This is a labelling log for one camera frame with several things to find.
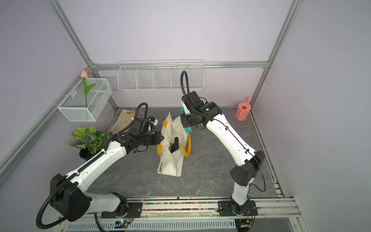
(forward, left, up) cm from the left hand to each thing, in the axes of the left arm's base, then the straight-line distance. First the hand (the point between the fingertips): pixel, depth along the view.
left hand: (164, 138), depth 79 cm
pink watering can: (+26, -56, -9) cm, 62 cm away
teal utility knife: (-1, -14, +8) cm, 16 cm away
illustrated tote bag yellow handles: (-10, -4, +3) cm, 12 cm away
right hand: (+5, -13, +10) cm, 17 cm away
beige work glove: (+31, +36, -20) cm, 51 cm away
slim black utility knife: (+5, -5, -18) cm, 19 cm away
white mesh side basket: (+18, +49, +11) cm, 53 cm away
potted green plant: (0, +39, +3) cm, 39 cm away
